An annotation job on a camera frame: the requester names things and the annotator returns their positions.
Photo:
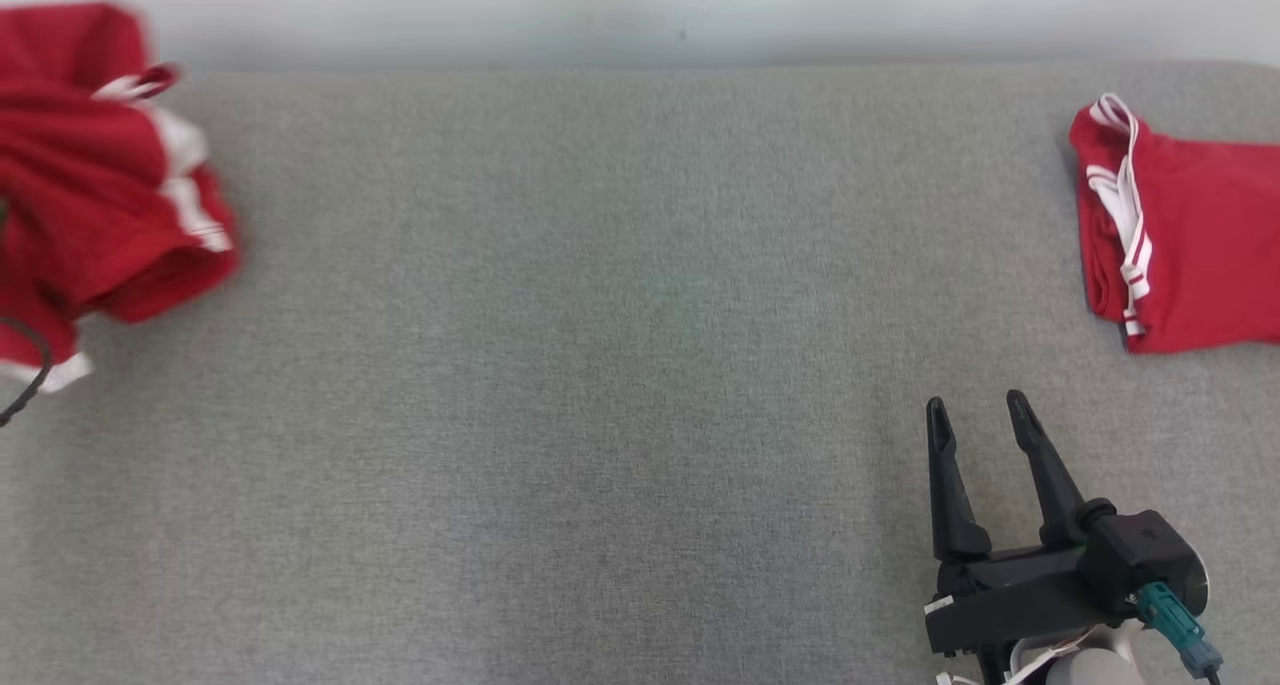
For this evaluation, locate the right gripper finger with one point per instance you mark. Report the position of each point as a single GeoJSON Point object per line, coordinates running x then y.
{"type": "Point", "coordinates": [955, 505]}
{"type": "Point", "coordinates": [1055, 495]}

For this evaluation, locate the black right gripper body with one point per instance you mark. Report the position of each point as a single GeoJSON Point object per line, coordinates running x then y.
{"type": "Point", "coordinates": [1020, 605]}

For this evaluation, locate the red jersey number 23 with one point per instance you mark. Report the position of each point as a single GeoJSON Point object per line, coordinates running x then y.
{"type": "Point", "coordinates": [1210, 245]}

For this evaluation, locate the red shorts white trim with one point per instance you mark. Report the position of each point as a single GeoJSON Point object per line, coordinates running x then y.
{"type": "Point", "coordinates": [80, 215]}

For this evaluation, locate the grey fabric sofa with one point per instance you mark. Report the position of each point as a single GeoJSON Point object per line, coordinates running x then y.
{"type": "Point", "coordinates": [600, 365]}

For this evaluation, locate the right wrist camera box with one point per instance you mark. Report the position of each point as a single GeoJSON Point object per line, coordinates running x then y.
{"type": "Point", "coordinates": [1140, 555]}

